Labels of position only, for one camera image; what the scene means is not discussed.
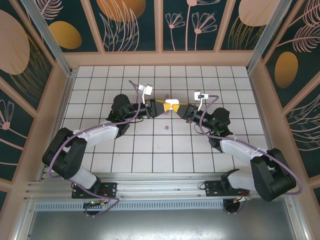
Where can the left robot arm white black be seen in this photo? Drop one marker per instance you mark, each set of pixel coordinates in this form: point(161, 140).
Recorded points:
point(100, 132)

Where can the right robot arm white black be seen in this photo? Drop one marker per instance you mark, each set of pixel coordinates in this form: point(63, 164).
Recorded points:
point(240, 148)

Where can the small circuit board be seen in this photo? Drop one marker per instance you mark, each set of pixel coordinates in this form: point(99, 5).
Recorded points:
point(96, 203)
point(242, 198)

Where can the grey metal sheet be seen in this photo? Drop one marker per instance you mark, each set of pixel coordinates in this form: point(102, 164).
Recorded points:
point(160, 225)

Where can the aluminium side rail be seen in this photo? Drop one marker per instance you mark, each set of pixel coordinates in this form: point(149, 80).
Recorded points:
point(263, 120)
point(58, 125)

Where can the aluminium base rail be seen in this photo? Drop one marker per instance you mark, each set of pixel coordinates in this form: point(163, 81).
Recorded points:
point(160, 186)

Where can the aluminium frame post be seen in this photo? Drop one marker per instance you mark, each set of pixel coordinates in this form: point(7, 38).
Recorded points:
point(267, 32)
point(47, 35)

